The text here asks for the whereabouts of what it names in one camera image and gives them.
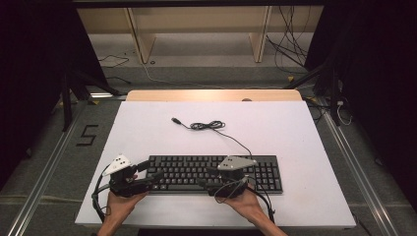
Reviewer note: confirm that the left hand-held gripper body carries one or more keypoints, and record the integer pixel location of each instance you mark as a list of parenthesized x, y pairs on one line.
[(124, 183)]

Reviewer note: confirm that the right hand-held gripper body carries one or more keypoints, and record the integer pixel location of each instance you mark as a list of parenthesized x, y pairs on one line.
[(234, 163)]

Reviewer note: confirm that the black computer keyboard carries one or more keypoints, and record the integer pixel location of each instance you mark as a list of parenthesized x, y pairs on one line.
[(183, 165)]

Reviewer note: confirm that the person's left hand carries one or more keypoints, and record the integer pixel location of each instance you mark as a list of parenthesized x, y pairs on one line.
[(121, 206)]

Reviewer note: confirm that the person's right hand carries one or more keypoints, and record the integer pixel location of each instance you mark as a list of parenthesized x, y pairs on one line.
[(246, 205)]

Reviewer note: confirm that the light wooden table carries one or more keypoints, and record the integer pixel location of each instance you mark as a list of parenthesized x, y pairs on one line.
[(213, 95)]

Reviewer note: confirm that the black metal stand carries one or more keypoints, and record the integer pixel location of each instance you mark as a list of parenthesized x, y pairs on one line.
[(67, 105), (332, 98)]

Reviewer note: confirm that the black curtain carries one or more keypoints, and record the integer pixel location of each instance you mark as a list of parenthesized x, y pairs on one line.
[(377, 98), (32, 82)]

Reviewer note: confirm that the aluminium floor rail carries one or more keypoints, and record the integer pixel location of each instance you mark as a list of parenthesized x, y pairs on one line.
[(360, 177), (39, 183)]

